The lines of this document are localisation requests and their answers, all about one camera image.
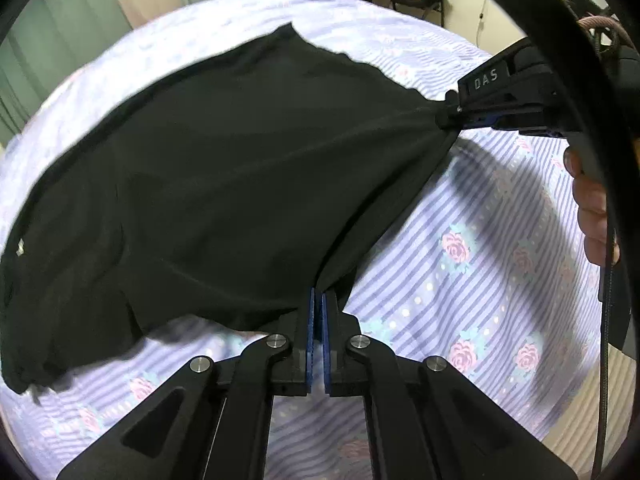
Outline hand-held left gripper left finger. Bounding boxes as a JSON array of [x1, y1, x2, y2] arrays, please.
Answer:
[[55, 287, 318, 480]]

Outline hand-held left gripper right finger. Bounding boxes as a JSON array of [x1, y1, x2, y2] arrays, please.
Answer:
[[322, 290, 576, 480]]

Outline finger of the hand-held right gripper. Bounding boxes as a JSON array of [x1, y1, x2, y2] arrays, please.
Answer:
[[434, 108, 521, 131], [444, 90, 546, 114]]

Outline black pants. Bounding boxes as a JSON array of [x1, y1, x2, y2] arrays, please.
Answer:
[[0, 22, 461, 407]]

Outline person's right hand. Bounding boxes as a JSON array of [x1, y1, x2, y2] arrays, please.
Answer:
[[564, 146, 622, 267]]

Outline purple floral bed sheet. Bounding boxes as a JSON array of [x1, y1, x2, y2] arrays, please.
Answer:
[[0, 0, 610, 480]]

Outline green curtain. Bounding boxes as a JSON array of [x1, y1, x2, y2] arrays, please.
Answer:
[[0, 0, 132, 138]]

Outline thick black cable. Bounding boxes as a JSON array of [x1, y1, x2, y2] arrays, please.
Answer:
[[452, 0, 640, 246]]

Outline thin braided cable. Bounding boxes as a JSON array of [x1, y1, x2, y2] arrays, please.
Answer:
[[575, 16, 640, 480]]

